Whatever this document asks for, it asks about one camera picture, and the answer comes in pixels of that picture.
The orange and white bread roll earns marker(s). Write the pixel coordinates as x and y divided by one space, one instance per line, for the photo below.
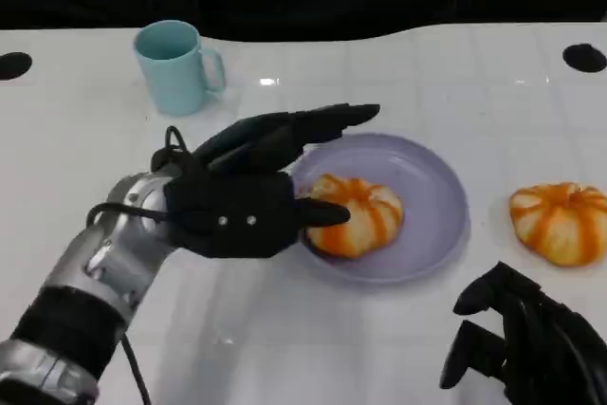
564 225
370 225

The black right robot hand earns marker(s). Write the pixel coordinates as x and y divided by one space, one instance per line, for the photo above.
545 353

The pale green mug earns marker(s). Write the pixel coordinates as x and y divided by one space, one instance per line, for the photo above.
175 78

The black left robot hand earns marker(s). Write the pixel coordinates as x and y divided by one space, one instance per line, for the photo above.
275 139

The lilac plate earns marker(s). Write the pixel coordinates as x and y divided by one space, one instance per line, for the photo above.
427 187

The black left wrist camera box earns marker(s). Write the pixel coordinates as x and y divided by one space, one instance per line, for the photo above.
227 215

